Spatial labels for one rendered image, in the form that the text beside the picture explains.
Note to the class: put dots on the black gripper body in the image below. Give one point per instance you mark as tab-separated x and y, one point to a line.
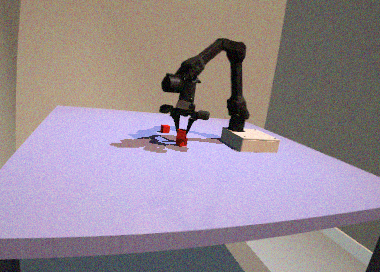
203	115

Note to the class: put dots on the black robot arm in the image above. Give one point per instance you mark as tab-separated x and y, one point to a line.
175	83

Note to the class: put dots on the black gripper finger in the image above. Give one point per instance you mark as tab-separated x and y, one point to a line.
176	121
190	122

